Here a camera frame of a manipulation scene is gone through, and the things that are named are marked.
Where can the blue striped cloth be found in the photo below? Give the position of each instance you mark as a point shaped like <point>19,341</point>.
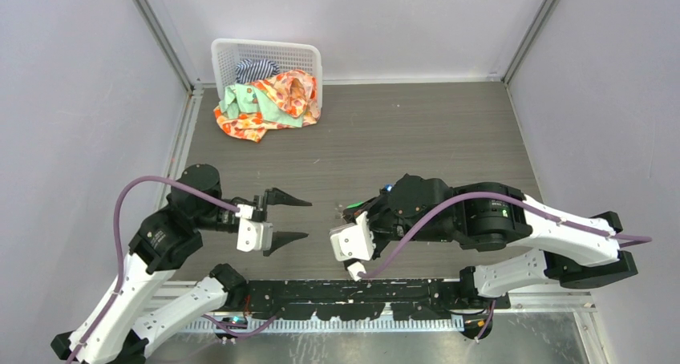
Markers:
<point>250,70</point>

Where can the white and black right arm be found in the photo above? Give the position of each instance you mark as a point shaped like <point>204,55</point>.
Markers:
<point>560,248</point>

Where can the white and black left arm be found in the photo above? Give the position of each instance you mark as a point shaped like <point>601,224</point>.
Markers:
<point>120,329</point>

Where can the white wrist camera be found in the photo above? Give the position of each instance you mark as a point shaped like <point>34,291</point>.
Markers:
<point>254,236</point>
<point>353,244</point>

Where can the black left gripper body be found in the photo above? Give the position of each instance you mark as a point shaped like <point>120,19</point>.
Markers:
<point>257,203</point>

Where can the mint green cloth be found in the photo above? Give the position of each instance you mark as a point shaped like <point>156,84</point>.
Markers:
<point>243,101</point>

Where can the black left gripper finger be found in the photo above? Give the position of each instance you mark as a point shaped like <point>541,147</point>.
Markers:
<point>280,239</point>
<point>275,196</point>

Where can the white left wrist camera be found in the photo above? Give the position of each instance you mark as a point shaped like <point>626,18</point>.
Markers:
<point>254,236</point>

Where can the orange floral cloth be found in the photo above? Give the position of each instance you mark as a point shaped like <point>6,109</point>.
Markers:
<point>300,91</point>

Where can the metal keyring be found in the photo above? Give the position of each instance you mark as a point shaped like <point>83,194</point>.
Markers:
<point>338,210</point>

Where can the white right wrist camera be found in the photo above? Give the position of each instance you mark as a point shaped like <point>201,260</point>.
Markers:
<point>353,244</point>

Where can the perforated cable duct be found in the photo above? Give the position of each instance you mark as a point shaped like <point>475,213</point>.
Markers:
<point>315,325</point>

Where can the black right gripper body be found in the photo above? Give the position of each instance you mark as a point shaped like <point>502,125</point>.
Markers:
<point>383,223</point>

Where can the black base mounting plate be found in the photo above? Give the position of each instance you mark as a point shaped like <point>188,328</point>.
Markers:
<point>300,300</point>

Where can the white plastic laundry basket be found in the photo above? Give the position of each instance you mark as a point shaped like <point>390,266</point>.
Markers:
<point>226,53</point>

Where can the aluminium frame rail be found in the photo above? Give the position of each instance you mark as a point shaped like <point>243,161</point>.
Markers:
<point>554,302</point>

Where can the green key tag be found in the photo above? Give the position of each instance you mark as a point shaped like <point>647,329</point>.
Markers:
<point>355,206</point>

